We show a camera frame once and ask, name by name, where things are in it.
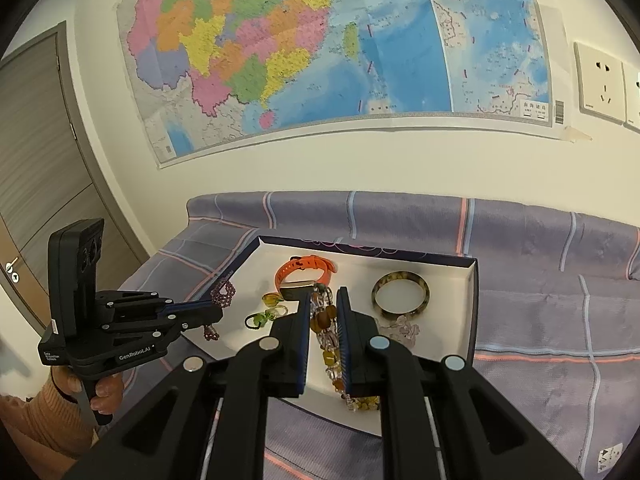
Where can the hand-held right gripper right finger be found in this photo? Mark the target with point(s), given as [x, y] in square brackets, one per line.
[342, 340]

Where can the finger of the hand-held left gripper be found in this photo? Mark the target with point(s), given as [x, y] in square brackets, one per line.
[150, 329]
[135, 302]

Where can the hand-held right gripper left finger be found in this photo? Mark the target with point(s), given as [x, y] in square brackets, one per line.
[302, 340]

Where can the white jewelry box tray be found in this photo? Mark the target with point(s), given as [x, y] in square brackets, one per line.
[440, 310]

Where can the person's left forearm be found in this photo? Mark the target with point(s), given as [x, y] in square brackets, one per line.
[35, 420]

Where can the person's left hand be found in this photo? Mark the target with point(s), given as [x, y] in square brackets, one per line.
[107, 391]

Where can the orange smartwatch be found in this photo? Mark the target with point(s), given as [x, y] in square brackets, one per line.
[295, 290]

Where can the tortoiseshell bangle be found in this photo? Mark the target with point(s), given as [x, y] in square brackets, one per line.
[376, 295]

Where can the grey door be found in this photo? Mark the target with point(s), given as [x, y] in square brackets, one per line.
[40, 160]

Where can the purple plaid bedsheet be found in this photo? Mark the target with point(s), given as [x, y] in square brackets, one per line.
[540, 285]

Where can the white fabric label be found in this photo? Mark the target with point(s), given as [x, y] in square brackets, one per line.
[610, 457]

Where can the clear tape piece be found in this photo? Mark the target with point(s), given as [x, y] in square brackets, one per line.
[575, 134]

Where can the colourful wall map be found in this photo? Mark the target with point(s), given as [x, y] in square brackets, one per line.
[350, 50]

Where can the white wall outlet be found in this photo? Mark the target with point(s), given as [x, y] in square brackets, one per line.
[632, 97]
[600, 82]

